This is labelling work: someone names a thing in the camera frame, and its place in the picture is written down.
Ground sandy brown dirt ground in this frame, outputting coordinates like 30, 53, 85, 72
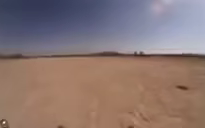
0, 54, 205, 128

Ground dark rock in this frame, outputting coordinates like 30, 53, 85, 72
175, 84, 190, 91

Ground distant dark hills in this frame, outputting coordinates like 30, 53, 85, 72
0, 50, 205, 60

